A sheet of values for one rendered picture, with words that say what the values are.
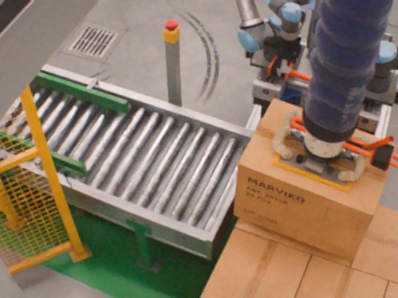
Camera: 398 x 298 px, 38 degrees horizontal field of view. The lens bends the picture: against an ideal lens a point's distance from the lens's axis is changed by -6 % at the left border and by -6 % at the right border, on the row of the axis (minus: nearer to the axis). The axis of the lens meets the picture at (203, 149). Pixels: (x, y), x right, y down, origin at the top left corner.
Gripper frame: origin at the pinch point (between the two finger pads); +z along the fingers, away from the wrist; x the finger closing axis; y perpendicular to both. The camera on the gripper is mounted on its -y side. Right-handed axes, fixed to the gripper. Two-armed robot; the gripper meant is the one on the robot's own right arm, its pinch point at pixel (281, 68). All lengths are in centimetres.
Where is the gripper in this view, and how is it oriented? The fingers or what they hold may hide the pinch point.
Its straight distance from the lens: 266.1
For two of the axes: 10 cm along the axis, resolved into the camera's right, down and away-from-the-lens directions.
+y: 9.0, 3.3, -2.8
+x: 4.3, -7.1, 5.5
